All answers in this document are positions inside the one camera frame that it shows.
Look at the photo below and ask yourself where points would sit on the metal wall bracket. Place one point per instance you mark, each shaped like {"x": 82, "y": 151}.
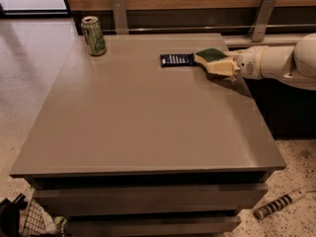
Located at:
{"x": 120, "y": 16}
{"x": 259, "y": 27}

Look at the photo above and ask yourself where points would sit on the green and yellow sponge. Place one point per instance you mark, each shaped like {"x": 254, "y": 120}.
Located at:
{"x": 209, "y": 55}

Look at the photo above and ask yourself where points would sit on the lower grey drawer front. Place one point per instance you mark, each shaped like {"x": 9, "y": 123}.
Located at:
{"x": 153, "y": 227}

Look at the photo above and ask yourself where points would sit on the striped power strip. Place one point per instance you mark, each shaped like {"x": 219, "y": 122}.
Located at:
{"x": 278, "y": 204}

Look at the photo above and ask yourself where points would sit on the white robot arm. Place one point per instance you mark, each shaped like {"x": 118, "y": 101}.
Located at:
{"x": 292, "y": 65}

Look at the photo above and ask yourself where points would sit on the metal horizontal rail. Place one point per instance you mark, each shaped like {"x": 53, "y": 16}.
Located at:
{"x": 228, "y": 30}

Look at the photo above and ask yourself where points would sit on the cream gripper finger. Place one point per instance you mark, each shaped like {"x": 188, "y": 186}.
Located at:
{"x": 222, "y": 69}
{"x": 234, "y": 53}

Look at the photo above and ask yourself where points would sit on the grey drawer cabinet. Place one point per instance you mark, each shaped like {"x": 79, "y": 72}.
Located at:
{"x": 122, "y": 120}

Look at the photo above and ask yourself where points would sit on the green soda can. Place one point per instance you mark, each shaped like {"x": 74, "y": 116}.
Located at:
{"x": 93, "y": 35}

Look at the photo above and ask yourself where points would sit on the black object at corner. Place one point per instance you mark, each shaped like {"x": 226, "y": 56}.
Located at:
{"x": 10, "y": 216}

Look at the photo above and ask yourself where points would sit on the grey drawer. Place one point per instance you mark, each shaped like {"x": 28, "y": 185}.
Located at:
{"x": 159, "y": 199}
{"x": 153, "y": 227}

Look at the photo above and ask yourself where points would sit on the left metal wall bracket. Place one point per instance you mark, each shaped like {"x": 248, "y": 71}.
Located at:
{"x": 120, "y": 16}

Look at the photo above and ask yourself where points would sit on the black wire basket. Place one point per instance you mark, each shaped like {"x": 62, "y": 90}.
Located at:
{"x": 33, "y": 223}

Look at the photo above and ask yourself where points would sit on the blue rxbar blueberry wrapper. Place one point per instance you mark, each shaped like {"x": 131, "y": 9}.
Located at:
{"x": 177, "y": 60}

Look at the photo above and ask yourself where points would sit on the right metal wall bracket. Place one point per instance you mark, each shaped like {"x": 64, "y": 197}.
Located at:
{"x": 259, "y": 27}

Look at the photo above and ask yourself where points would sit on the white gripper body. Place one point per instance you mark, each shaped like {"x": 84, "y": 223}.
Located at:
{"x": 249, "y": 63}

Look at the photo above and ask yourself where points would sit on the upper grey drawer front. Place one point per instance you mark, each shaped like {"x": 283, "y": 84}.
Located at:
{"x": 159, "y": 199}

